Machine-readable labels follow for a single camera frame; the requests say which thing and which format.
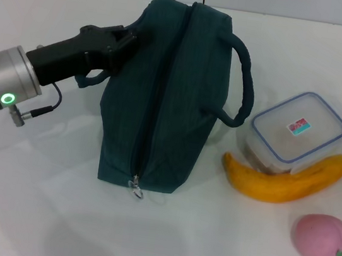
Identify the yellow banana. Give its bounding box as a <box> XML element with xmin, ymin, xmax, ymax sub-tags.
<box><xmin>218</xmin><ymin>137</ymin><xmax>342</xmax><ymax>213</ymax></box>

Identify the clear blue-rimmed lunch box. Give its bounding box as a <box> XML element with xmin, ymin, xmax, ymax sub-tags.
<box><xmin>237</xmin><ymin>83</ymin><xmax>342</xmax><ymax>186</ymax></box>

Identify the dark teal insulated lunch bag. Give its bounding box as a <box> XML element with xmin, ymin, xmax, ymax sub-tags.
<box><xmin>61</xmin><ymin>0</ymin><xmax>268</xmax><ymax>215</ymax></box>

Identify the pink toy peach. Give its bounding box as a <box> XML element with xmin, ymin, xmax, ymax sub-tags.
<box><xmin>287</xmin><ymin>210</ymin><xmax>342</xmax><ymax>256</ymax></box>

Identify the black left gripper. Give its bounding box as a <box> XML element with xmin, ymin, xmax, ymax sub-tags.
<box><xmin>21</xmin><ymin>12</ymin><xmax>143</xmax><ymax>98</ymax></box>

